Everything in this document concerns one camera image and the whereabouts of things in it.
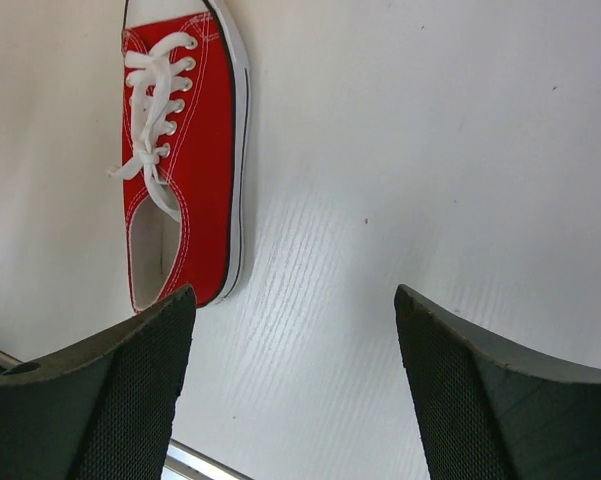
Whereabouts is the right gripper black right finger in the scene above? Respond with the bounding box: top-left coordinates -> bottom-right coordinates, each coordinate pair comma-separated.
394,285 -> 601,479

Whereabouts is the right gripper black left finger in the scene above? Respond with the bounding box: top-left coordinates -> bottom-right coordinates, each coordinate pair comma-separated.
0,286 -> 196,479

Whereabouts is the red canvas sneaker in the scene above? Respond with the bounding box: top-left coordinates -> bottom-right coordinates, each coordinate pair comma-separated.
112,1 -> 250,311

